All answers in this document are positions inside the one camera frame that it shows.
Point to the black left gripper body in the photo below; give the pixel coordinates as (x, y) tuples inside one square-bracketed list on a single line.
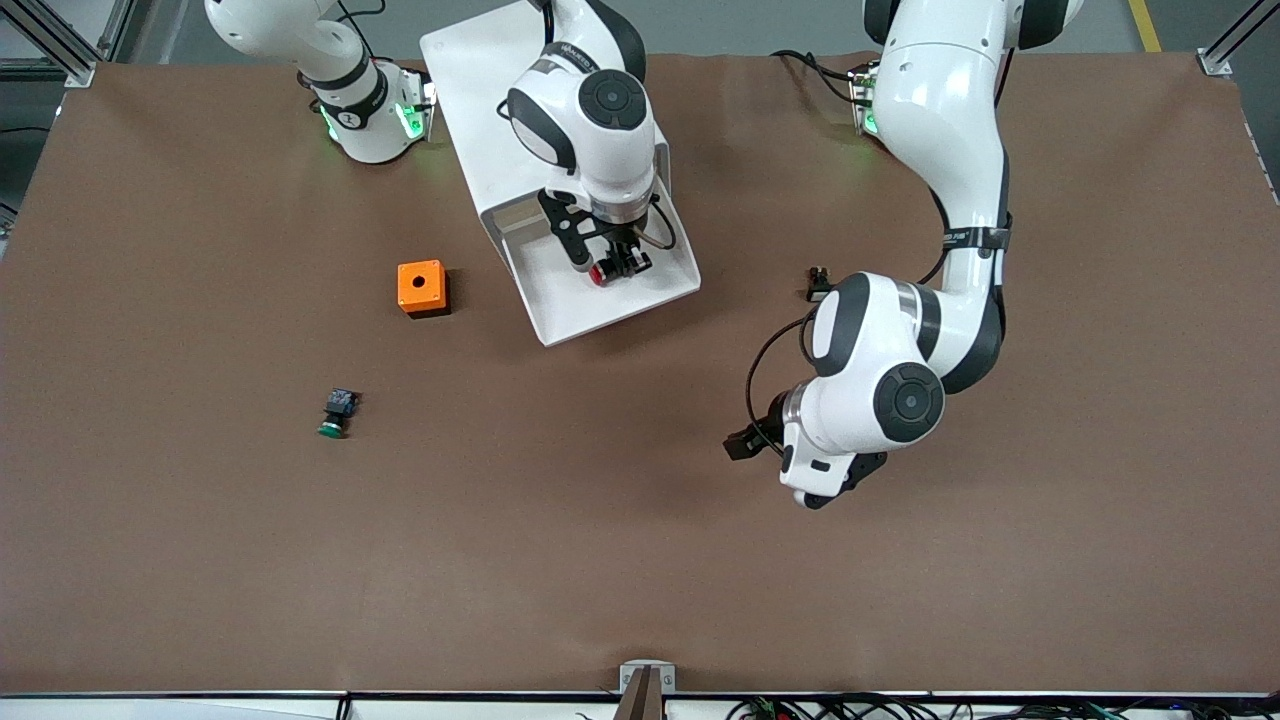
[(773, 422)]

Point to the white drawer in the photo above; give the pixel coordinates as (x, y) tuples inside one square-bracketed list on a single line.
[(600, 312)]

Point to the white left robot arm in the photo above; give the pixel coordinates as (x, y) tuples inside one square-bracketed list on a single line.
[(950, 130)]

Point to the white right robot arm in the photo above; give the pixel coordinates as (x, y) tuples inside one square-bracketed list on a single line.
[(600, 150)]

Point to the white drawer cabinet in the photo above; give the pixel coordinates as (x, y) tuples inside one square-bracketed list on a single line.
[(470, 90)]

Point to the green mushroom push button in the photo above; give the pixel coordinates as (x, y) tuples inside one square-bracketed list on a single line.
[(338, 410)]

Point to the orange box with hole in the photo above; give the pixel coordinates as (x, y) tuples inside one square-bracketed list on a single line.
[(420, 285)]

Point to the small black white-faced switch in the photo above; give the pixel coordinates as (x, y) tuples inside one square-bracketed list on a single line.
[(818, 285)]

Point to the grey metal mount bracket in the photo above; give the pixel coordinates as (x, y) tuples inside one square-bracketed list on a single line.
[(628, 675)]

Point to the brown tapered post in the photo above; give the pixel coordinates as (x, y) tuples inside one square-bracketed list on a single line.
[(645, 700)]

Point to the aluminium frame post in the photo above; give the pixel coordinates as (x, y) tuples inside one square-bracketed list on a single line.
[(80, 72), (1213, 62)]

